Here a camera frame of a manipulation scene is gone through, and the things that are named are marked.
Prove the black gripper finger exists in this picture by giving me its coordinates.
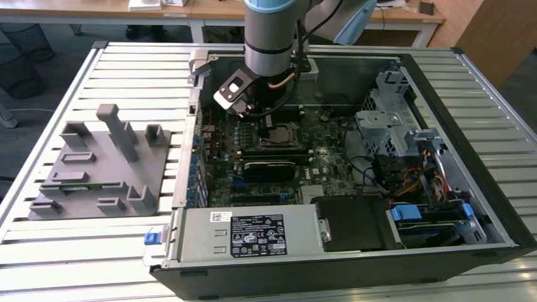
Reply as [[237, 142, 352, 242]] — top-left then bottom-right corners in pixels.
[[257, 115, 276, 140]]

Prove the CPU socket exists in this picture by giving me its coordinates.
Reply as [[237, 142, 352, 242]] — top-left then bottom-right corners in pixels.
[[257, 121, 305, 151]]

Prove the black graphics card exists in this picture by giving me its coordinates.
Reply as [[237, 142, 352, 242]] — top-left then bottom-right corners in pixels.
[[241, 160, 297, 183]]

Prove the green motherboard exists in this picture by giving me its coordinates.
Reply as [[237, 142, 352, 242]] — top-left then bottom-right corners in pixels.
[[195, 106, 378, 208]]

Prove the small silver chipset heatsink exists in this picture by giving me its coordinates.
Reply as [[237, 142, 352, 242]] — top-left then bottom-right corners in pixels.
[[301, 185, 326, 202]]

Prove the silver drive cage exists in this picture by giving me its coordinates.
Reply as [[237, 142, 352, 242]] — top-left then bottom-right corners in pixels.
[[354, 70, 441, 158]]

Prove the silver power supply unit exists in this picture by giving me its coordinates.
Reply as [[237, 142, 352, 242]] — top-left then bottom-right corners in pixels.
[[161, 204, 332, 268]]

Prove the white box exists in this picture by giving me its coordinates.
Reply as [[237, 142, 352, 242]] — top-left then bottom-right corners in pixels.
[[128, 0, 163, 12]]

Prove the grey parts rack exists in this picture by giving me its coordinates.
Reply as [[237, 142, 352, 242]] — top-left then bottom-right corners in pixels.
[[27, 103, 173, 220]]

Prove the blue disk carrier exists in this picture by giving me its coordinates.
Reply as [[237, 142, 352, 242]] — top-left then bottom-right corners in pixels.
[[389, 203, 422, 225]]

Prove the green RAM stick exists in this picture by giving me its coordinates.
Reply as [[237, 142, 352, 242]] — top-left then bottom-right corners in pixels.
[[57, 182, 121, 191]]

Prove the black open PC case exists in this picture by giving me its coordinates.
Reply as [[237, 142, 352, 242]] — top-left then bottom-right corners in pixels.
[[148, 48, 537, 301]]

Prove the wooden desk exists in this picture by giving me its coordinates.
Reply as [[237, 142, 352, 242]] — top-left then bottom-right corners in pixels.
[[0, 0, 446, 48]]

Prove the black hard disk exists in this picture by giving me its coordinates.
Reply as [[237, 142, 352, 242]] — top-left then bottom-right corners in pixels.
[[396, 221, 465, 249]]

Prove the wooden cabinet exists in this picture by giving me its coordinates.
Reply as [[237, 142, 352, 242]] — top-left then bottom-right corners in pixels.
[[454, 0, 537, 89]]

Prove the black mesh waste basket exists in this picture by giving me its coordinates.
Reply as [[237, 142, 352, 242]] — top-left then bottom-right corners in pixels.
[[0, 23, 56, 64], [0, 59, 45, 100]]

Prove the white black-faced wrist camera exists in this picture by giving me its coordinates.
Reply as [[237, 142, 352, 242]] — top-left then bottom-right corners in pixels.
[[212, 67, 257, 119]]

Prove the small white wrist camera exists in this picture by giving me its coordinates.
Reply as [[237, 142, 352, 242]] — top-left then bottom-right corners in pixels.
[[296, 59, 320, 81]]

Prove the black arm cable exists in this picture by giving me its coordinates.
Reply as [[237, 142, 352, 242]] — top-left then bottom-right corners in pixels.
[[247, 0, 345, 119]]

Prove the yellow red wire bundle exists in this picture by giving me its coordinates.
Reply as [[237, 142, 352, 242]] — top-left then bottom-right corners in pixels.
[[389, 168, 445, 202]]

